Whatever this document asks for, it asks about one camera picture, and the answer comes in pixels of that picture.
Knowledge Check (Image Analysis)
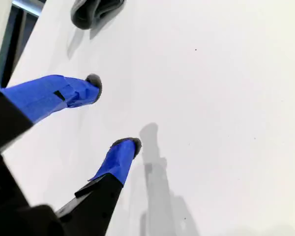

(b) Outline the grey striped towel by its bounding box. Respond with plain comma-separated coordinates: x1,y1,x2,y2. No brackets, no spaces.
70,0,127,30

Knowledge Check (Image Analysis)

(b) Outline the aluminium frame bar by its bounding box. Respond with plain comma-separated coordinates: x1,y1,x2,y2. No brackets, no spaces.
11,0,46,17

